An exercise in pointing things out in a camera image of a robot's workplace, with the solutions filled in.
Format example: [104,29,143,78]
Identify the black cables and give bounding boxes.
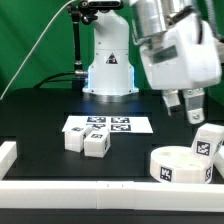
[32,71,83,90]

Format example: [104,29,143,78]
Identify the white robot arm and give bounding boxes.
[84,0,221,124]

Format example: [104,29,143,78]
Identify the white front barrier wall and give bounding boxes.
[0,181,224,212]

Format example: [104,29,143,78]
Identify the white barrier wall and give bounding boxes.
[214,146,224,179]
[0,181,224,212]
[0,141,17,181]

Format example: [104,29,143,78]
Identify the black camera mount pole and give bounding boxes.
[67,4,86,92]

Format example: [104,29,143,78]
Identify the paper sheet with markers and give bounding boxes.
[62,116,153,134]

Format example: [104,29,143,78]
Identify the black camera on mount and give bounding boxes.
[79,0,124,10]

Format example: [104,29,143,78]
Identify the white cable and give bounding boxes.
[0,0,78,101]

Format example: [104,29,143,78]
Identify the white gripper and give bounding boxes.
[140,13,222,124]

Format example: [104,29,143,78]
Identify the white right barrier wall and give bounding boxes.
[214,146,224,179]

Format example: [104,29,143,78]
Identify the white round stool seat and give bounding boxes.
[150,146,213,184]

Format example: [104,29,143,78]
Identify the white left barrier wall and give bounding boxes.
[0,141,17,181]

